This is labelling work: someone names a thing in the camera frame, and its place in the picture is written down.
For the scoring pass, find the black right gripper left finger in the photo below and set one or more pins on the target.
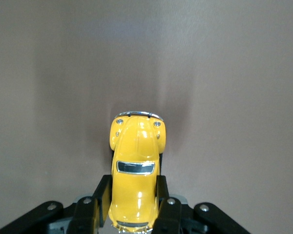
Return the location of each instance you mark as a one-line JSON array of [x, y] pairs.
[[88, 217]]

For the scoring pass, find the yellow beetle toy car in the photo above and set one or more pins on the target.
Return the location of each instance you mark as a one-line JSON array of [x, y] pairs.
[[134, 190]]

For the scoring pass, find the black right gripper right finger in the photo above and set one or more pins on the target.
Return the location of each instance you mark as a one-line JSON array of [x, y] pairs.
[[171, 219]]

